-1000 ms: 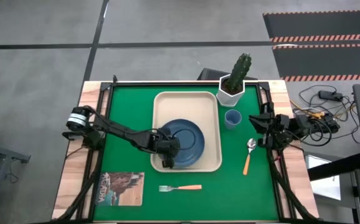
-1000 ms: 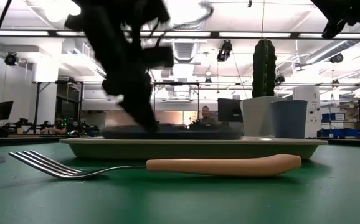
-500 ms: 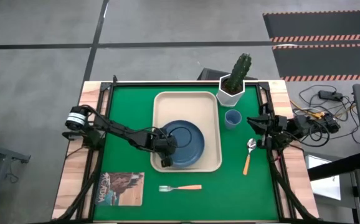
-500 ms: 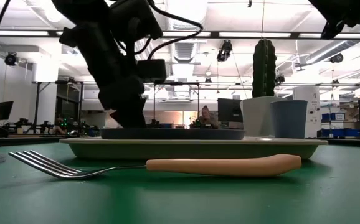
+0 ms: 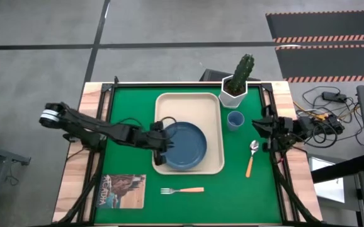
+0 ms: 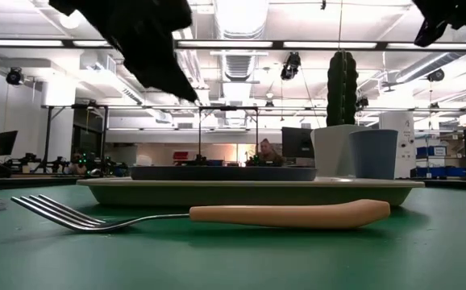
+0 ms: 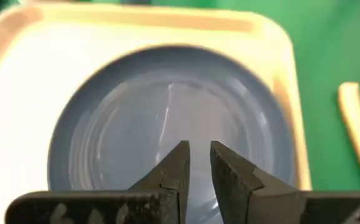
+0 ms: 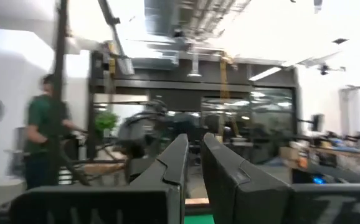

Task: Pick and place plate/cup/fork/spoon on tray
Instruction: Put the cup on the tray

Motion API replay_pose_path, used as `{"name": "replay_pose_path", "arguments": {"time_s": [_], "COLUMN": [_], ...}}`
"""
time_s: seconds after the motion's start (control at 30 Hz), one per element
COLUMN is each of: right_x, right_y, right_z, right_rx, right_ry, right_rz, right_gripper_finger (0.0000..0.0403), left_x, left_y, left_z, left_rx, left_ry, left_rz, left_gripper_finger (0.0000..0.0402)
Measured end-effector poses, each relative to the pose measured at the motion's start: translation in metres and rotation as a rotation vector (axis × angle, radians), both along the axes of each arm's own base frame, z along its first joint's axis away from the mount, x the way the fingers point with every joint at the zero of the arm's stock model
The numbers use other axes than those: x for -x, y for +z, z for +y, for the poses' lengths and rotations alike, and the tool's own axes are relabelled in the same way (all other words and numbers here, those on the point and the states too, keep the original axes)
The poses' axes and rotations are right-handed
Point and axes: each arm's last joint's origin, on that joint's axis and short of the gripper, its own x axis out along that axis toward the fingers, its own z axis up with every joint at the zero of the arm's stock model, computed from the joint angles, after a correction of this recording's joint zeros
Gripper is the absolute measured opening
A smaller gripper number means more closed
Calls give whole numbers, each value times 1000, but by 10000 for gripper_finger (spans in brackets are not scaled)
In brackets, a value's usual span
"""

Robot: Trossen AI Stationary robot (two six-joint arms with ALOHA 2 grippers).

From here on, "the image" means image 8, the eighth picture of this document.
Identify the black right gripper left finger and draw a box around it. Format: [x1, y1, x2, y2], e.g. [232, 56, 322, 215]
[9, 133, 190, 224]

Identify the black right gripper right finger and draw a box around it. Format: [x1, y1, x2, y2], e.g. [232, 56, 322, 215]
[200, 133, 360, 224]

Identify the small black monitor on arm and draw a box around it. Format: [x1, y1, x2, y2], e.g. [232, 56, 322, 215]
[298, 113, 325, 133]

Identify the cardboard box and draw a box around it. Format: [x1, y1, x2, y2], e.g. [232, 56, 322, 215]
[278, 146, 300, 161]

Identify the green potted plant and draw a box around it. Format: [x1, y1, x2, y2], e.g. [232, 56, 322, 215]
[93, 111, 120, 138]

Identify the long ceiling light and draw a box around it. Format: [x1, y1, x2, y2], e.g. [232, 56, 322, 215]
[248, 66, 283, 82]

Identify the cluttered wooden workbench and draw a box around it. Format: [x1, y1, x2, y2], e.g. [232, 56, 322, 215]
[278, 130, 360, 184]

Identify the person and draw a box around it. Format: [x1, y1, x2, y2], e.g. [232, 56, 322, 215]
[23, 73, 88, 190]

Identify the yellow hanging strap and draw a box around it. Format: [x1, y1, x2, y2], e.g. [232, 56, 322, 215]
[219, 52, 234, 142]

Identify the black ceiling camera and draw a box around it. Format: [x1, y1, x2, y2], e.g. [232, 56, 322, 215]
[317, 63, 346, 76]

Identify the black vertical frame pole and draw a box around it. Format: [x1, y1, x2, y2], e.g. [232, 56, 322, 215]
[51, 0, 70, 187]

